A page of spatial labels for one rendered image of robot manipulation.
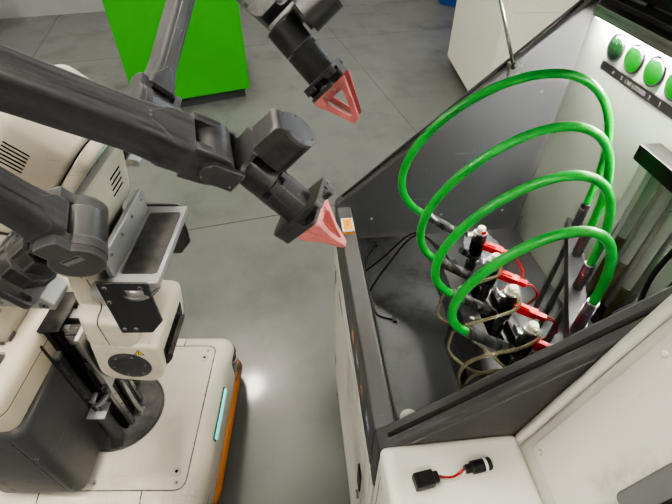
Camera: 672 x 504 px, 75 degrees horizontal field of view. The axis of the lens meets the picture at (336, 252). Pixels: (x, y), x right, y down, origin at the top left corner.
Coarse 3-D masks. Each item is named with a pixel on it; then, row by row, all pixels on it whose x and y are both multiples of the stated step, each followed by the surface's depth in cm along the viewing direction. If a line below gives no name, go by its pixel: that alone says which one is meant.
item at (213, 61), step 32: (128, 0) 310; (160, 0) 318; (224, 0) 334; (128, 32) 322; (192, 32) 339; (224, 32) 348; (128, 64) 335; (192, 64) 354; (224, 64) 364; (192, 96) 370; (224, 96) 384
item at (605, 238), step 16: (528, 240) 57; (544, 240) 56; (608, 240) 57; (512, 256) 57; (608, 256) 60; (480, 272) 60; (608, 272) 62; (464, 288) 61; (592, 304) 67; (448, 320) 66; (576, 320) 70; (464, 336) 69; (480, 336) 70
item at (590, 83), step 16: (512, 80) 66; (528, 80) 67; (576, 80) 67; (592, 80) 68; (480, 96) 68; (448, 112) 69; (608, 112) 72; (432, 128) 71; (608, 128) 74; (416, 144) 72; (400, 176) 77; (400, 192) 79; (592, 192) 83; (416, 208) 82
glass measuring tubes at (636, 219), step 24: (648, 144) 76; (648, 168) 75; (624, 192) 82; (648, 192) 76; (624, 216) 85; (648, 216) 77; (624, 240) 84; (648, 240) 80; (600, 264) 90; (624, 264) 84; (648, 264) 78; (624, 288) 84; (600, 312) 91
